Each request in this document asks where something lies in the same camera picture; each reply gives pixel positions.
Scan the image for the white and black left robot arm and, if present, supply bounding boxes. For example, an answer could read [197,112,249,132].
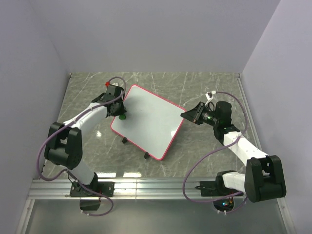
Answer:
[44,82,126,196]

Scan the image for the green whiteboard eraser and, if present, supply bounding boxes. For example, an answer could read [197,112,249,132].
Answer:
[118,114,126,120]

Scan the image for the aluminium mounting rail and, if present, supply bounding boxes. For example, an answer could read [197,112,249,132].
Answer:
[28,178,285,200]

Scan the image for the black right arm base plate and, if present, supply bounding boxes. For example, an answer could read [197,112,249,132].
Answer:
[195,180,235,197]

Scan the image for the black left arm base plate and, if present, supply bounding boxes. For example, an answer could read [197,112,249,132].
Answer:
[69,182,115,197]

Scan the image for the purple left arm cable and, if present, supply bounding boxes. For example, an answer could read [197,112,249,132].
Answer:
[36,76,127,217]

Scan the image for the pink framed whiteboard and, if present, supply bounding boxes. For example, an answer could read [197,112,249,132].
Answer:
[111,84,186,160]

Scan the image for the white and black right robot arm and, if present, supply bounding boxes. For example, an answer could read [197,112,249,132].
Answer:
[181,101,287,203]

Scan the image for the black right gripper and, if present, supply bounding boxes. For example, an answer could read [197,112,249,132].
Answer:
[181,102,219,127]

